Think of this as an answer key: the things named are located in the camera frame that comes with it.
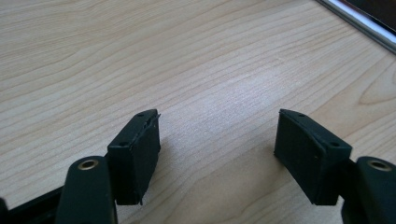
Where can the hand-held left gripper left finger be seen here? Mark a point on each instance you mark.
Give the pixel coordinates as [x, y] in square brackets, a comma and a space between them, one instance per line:
[134, 161]

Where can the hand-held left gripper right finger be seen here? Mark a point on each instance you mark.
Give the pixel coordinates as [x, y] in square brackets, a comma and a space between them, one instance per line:
[311, 155]

